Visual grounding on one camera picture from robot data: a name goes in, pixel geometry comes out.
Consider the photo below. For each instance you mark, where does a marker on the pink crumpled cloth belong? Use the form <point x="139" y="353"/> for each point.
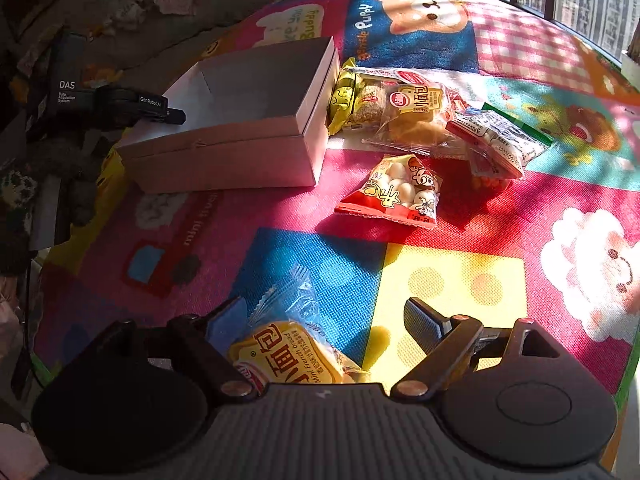
<point x="130" y="15"/>

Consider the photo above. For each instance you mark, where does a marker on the yellow small bread packet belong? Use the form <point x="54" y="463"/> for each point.
<point x="287" y="339"/>

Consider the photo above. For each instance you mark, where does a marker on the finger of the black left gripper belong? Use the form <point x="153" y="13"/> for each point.
<point x="172" y="116"/>

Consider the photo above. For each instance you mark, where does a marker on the green white snack packet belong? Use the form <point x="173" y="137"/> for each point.
<point x="502" y="145"/>

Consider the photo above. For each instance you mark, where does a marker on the rice puff roll packet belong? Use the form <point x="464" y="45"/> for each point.
<point x="369" y="105"/>

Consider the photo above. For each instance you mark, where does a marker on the red quail egg packet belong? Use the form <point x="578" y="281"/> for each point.
<point x="399" y="189"/>

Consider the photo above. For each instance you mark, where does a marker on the colourful cartoon play mat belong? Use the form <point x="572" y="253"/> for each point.
<point x="560" y="246"/>

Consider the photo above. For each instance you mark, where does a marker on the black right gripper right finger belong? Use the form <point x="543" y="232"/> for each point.
<point x="448" y="344"/>

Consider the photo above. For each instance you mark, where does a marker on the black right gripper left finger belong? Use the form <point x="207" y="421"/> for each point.
<point x="200" y="346"/>

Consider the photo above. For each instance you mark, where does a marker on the yellow long snack bar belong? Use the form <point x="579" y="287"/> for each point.
<point x="343" y="97"/>

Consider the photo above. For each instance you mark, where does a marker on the white cardboard box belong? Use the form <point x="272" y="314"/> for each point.
<point x="255" y="118"/>

